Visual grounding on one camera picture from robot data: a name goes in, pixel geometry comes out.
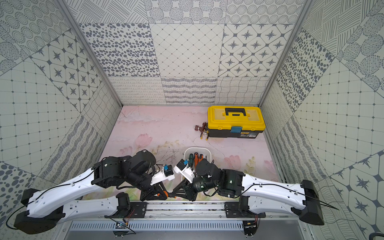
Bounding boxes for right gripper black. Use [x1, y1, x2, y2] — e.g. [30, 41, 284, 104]
[171, 176, 219, 203]

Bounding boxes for small orange black screwdriver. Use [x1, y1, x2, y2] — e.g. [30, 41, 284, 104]
[164, 191, 177, 199]

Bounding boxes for green black handle screwdriver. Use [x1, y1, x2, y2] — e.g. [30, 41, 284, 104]
[188, 154, 195, 167]

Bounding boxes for white plastic storage box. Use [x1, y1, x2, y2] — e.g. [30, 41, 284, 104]
[183, 147, 212, 169]

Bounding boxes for large orange black screwdriver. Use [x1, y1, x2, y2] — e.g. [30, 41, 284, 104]
[194, 153, 200, 167]

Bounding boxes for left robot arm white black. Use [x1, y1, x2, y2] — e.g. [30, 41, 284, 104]
[11, 150, 175, 235]

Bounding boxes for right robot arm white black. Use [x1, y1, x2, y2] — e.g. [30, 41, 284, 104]
[168, 160, 325, 226]

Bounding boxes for left circuit board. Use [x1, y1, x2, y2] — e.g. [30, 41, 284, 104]
[113, 223, 130, 238]

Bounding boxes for circuit board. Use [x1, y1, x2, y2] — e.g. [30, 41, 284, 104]
[113, 223, 130, 238]
[243, 221, 259, 237]

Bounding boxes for right circuit board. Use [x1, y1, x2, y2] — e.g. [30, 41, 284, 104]
[243, 221, 259, 237]

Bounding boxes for yellow black toolbox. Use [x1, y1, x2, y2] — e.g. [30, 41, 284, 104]
[207, 106, 266, 139]

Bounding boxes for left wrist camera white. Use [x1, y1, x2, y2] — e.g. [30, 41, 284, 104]
[151, 165, 175, 186]

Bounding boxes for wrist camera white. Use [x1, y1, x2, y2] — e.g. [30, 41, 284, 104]
[151, 165, 175, 186]
[174, 159, 196, 184]

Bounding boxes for aluminium rail frame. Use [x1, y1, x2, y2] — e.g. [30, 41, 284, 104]
[62, 199, 301, 222]

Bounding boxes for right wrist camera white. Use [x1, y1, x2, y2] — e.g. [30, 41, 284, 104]
[174, 159, 196, 184]

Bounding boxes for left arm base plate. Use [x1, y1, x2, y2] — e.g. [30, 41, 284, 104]
[104, 202, 148, 219]

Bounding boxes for white slotted cable duct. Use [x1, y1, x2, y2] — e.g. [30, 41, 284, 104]
[70, 220, 243, 232]

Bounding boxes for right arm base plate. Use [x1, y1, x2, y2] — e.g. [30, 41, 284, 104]
[224, 202, 266, 219]

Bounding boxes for yellow handled pliers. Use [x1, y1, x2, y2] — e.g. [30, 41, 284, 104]
[198, 122, 209, 141]

